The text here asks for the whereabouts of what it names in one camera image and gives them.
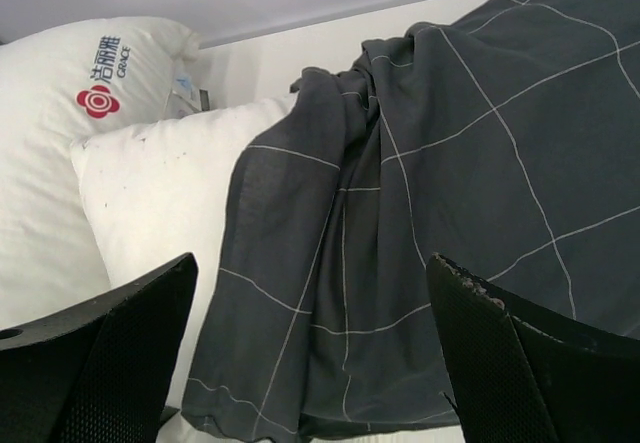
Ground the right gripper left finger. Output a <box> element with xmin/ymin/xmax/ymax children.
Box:
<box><xmin>1</xmin><ymin>253</ymin><xmax>198</xmax><ymax>442</ymax></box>

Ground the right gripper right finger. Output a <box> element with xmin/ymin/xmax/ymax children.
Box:
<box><xmin>426</xmin><ymin>254</ymin><xmax>639</xmax><ymax>442</ymax></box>

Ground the dark grey checked pillowcase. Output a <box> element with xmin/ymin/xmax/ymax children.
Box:
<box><xmin>182</xmin><ymin>0</ymin><xmax>639</xmax><ymax>442</ymax></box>

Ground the white bare pillow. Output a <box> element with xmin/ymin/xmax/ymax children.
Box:
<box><xmin>1</xmin><ymin>17</ymin><xmax>200</xmax><ymax>328</ymax></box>

